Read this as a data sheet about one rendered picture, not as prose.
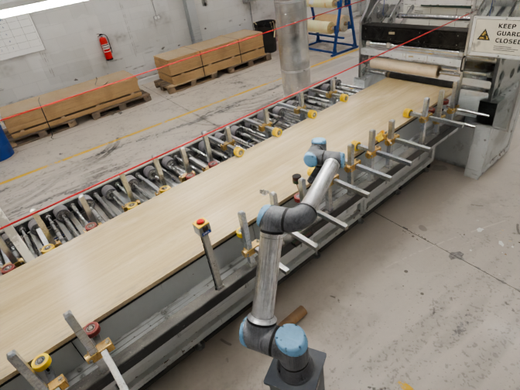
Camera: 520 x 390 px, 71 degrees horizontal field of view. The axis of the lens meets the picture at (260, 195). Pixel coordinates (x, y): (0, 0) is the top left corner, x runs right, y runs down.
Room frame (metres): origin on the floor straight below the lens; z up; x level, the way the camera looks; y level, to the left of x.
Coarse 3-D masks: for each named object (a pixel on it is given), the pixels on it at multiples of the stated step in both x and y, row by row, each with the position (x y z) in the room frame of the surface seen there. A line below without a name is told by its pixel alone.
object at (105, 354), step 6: (96, 336) 1.23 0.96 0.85; (96, 342) 1.19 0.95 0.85; (102, 354) 1.11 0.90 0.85; (108, 354) 1.11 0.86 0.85; (108, 360) 1.08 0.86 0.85; (108, 366) 1.04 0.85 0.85; (114, 366) 1.04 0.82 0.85; (114, 372) 1.01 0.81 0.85; (120, 378) 0.97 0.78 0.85; (120, 384) 0.94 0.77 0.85
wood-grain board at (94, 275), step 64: (320, 128) 3.08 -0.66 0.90; (384, 128) 2.87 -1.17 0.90; (192, 192) 2.36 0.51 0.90; (256, 192) 2.22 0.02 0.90; (64, 256) 1.85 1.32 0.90; (128, 256) 1.75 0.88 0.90; (192, 256) 1.65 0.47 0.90; (0, 320) 1.39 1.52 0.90; (64, 320) 1.32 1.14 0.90; (0, 384) 1.02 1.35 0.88
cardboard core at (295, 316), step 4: (300, 308) 1.78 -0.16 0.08; (304, 308) 1.77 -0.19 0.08; (292, 312) 1.76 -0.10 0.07; (296, 312) 1.75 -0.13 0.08; (300, 312) 1.75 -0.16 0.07; (304, 312) 1.75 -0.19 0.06; (288, 316) 1.72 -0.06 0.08; (292, 316) 1.71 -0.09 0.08; (296, 316) 1.71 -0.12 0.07; (300, 316) 1.72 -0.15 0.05; (284, 320) 1.69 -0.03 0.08; (288, 320) 1.69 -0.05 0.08; (292, 320) 1.69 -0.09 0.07; (296, 320) 1.69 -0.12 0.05; (280, 324) 1.66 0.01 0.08
